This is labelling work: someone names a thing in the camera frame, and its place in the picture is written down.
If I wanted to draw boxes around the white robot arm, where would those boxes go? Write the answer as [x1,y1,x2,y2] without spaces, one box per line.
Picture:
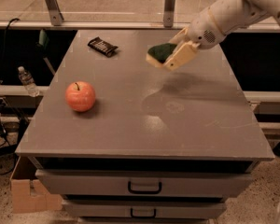
[164,0,280,70]

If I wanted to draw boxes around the green and yellow sponge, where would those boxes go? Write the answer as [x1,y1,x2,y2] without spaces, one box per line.
[146,43,176,68]

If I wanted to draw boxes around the green handled tool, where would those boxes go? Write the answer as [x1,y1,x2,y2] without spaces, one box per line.
[36,29,55,75]

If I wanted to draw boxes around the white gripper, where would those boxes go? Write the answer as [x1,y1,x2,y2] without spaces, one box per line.
[164,8,226,71]

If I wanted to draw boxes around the clear plastic water bottle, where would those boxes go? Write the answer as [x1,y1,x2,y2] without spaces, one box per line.
[18,66,39,97]

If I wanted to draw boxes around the grey drawer cabinet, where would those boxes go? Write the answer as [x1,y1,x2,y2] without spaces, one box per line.
[17,30,273,224]

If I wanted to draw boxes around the middle metal bracket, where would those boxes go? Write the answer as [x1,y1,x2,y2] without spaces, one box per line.
[163,0,175,28]

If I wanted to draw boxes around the metal bracket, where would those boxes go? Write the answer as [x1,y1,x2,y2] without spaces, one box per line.
[45,0,63,26]
[163,0,175,28]

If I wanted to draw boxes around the black cable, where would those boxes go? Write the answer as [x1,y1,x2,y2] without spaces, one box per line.
[0,17,21,175]

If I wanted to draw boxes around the grey drawer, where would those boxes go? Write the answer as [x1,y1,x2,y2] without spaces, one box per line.
[63,200,226,219]
[35,170,253,198]

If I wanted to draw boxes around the lower grey drawer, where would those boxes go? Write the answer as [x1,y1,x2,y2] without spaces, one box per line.
[63,200,226,219]

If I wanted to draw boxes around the red apple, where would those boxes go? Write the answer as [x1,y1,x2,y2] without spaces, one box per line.
[65,81,96,112]

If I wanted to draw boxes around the upper grey drawer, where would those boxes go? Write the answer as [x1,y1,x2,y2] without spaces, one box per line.
[35,170,253,198]

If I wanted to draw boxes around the cardboard box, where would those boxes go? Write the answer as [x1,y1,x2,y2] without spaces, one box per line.
[10,157,62,214]

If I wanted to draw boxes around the dark snack bar wrapper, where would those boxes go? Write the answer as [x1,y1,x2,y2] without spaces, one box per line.
[88,36,118,57]

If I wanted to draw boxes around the left metal bracket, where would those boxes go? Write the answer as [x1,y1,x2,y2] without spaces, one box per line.
[45,0,63,26]

